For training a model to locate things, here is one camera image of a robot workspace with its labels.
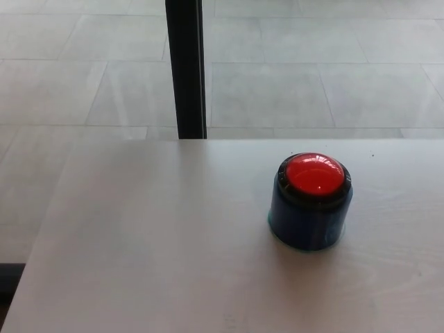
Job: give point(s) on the red dome push button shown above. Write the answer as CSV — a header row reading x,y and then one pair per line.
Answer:
x,y
308,208

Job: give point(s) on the black upright window frame post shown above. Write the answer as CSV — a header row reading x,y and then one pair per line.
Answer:
x,y
186,69

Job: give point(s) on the black floor base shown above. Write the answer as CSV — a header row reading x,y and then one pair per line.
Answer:
x,y
8,281

